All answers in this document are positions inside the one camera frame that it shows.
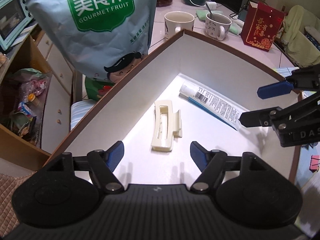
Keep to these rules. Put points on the red festive gift box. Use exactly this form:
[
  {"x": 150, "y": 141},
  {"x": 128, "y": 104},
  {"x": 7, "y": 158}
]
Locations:
[{"x": 261, "y": 26}]

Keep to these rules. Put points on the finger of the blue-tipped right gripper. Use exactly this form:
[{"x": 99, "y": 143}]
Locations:
[{"x": 274, "y": 90}]

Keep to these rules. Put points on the cream fabric covered chair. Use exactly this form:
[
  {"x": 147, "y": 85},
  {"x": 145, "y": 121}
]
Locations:
[{"x": 296, "y": 44}]

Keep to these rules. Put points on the white blue toothpaste tube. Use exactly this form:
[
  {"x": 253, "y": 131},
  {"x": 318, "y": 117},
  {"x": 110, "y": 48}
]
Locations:
[{"x": 214, "y": 104}]

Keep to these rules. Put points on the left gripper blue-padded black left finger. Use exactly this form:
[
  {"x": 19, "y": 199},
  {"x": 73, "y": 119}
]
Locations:
[{"x": 102, "y": 165}]

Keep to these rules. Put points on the cream plastic hair claw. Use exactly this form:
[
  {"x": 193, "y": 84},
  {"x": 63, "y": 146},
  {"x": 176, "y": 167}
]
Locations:
[{"x": 168, "y": 126}]

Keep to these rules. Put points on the green snack packet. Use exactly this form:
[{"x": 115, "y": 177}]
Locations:
[{"x": 97, "y": 89}]

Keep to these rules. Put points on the teal toaster oven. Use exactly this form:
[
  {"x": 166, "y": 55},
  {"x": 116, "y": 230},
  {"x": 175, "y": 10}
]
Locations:
[{"x": 15, "y": 16}]

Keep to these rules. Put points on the clutter of snack packets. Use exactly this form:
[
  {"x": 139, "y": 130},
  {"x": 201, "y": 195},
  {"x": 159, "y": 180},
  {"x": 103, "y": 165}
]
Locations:
[{"x": 27, "y": 116}]

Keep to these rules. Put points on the white mug dark rim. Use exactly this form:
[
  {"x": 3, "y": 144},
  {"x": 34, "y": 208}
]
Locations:
[{"x": 176, "y": 21}]

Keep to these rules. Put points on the white charger plug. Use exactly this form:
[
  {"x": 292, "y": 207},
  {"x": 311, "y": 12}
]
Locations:
[{"x": 211, "y": 5}]

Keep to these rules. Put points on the brown quilted cushion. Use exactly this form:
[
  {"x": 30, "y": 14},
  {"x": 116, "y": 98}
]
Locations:
[{"x": 8, "y": 219}]

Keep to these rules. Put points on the plaid blue green tablecloth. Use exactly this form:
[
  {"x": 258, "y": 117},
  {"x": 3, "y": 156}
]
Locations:
[{"x": 303, "y": 174}]

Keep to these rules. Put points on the pink binder clip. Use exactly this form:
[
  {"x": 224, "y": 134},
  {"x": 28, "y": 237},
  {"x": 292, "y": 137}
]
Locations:
[{"x": 314, "y": 163}]

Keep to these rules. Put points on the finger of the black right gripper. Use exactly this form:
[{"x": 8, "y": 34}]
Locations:
[{"x": 258, "y": 118}]

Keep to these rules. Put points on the white cardboard box brown rim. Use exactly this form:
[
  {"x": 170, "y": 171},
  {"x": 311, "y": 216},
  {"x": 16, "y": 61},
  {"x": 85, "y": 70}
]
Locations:
[{"x": 126, "y": 113}]

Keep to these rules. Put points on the mint green cloth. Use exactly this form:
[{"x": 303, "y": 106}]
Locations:
[{"x": 234, "y": 28}]

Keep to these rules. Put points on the blue gourmet fruit snack bag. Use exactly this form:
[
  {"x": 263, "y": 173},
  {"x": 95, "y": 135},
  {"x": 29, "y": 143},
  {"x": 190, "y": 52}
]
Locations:
[{"x": 97, "y": 37}]

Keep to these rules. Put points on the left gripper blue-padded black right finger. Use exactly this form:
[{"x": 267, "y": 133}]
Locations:
[{"x": 211, "y": 164}]

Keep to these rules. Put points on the white patterned mug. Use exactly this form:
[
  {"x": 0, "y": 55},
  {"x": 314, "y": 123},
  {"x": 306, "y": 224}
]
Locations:
[{"x": 217, "y": 26}]

